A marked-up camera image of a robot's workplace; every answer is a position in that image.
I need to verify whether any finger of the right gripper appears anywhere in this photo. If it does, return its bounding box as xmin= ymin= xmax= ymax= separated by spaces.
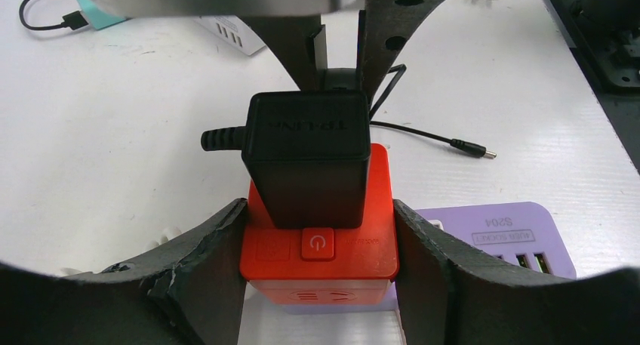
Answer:
xmin=356 ymin=0 xmax=445 ymax=100

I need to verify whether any red cube socket adapter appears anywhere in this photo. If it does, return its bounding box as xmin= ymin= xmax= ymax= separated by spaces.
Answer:
xmin=239 ymin=143 xmax=399 ymax=306

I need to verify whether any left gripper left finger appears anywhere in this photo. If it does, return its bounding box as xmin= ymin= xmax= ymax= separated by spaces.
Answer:
xmin=1 ymin=199 xmax=248 ymax=344

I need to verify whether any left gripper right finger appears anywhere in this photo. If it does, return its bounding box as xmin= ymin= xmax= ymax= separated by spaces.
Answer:
xmin=393 ymin=200 xmax=639 ymax=344

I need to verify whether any purple power strip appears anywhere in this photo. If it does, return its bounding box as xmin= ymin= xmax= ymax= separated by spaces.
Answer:
xmin=285 ymin=202 xmax=577 ymax=316

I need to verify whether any small white power strip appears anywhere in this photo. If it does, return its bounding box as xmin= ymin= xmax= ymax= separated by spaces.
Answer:
xmin=194 ymin=16 xmax=266 ymax=56

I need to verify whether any black plug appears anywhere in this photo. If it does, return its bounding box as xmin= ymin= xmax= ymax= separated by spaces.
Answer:
xmin=201 ymin=65 xmax=498 ymax=229

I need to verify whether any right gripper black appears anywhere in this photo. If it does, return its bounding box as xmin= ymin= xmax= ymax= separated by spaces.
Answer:
xmin=91 ymin=0 xmax=356 ymax=91

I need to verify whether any black mounting base plate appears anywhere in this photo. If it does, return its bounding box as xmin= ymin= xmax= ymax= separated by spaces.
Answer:
xmin=544 ymin=0 xmax=639 ymax=167

